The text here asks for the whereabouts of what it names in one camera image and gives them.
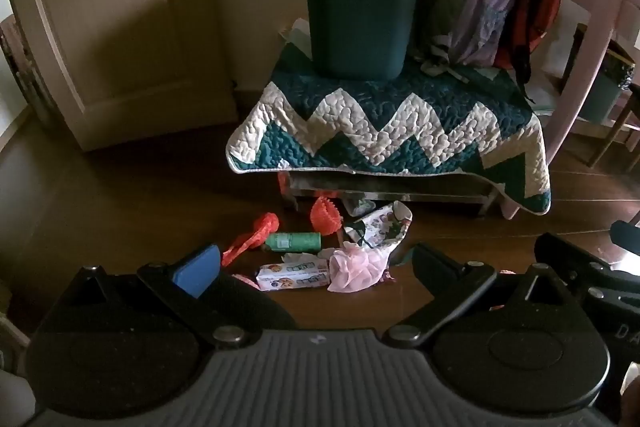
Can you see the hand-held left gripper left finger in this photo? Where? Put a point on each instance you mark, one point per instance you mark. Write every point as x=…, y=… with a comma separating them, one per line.
x=197, y=274

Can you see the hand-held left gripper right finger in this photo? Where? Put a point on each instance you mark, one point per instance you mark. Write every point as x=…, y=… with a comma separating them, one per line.
x=435, y=272

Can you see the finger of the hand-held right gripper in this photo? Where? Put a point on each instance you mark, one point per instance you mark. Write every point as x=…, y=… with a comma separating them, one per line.
x=626, y=234
x=575, y=257

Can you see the pink wrapper scrap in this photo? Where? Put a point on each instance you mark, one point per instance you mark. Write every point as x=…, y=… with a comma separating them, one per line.
x=246, y=281

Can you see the printed paper wrapper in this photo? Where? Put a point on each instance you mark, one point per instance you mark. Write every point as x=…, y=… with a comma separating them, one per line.
x=382, y=227

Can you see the pink plastic bag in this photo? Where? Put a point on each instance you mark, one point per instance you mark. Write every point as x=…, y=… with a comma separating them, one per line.
x=355, y=269

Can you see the red plastic bag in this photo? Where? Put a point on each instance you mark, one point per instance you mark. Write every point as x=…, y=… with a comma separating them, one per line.
x=262, y=224

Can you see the white wipes packet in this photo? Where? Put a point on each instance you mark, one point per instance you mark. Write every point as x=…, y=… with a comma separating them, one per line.
x=295, y=278

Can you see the white tissue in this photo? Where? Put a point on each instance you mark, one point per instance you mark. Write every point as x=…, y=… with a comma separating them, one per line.
x=305, y=258

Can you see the red mesh net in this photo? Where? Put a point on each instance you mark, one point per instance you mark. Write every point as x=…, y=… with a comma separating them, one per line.
x=325, y=217

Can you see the dark green trash bin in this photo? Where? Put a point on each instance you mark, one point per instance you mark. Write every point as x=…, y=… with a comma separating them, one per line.
x=360, y=7

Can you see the metal stool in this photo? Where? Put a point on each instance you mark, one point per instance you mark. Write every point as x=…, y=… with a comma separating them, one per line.
x=400, y=189

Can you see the crumpled grey wrapper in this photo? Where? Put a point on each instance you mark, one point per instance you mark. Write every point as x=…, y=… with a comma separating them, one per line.
x=359, y=206

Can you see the small teal bin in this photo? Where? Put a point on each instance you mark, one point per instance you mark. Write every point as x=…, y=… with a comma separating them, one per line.
x=602, y=99

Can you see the green white zigzag quilted blanket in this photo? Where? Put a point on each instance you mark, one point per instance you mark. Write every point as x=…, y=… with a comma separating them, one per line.
x=380, y=127

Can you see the white paper sheet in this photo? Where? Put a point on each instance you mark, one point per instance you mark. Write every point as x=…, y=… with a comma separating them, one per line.
x=299, y=34

